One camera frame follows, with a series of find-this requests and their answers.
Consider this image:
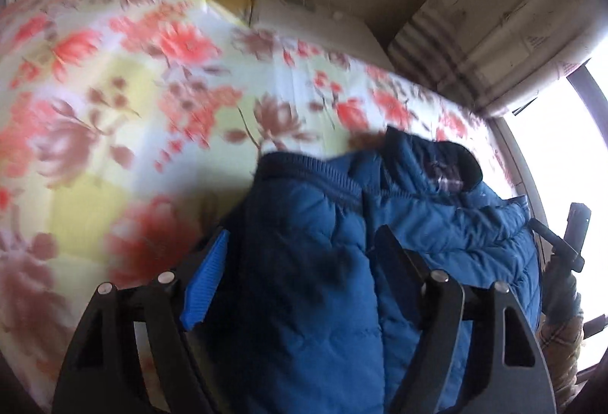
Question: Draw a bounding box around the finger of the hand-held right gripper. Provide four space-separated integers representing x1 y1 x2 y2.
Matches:
529 218 585 272
567 202 592 263

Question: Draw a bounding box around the printed curtain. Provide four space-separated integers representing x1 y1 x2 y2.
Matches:
387 0 594 118

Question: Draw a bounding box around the person's right forearm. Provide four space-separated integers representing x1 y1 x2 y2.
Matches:
537 262 586 412

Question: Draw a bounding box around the floral quilt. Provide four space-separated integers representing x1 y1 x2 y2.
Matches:
0 0 518 414

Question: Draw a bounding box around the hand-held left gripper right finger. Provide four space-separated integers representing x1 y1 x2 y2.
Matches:
373 224 556 414

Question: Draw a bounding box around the blue quilted jacket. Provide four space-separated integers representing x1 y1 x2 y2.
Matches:
204 125 542 414

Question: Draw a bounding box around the white nightstand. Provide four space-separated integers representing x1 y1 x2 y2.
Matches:
249 0 395 58

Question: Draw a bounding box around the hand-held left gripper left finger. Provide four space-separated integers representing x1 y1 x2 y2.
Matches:
52 226 231 414

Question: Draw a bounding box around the dark framed window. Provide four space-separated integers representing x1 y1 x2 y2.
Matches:
489 58 608 377

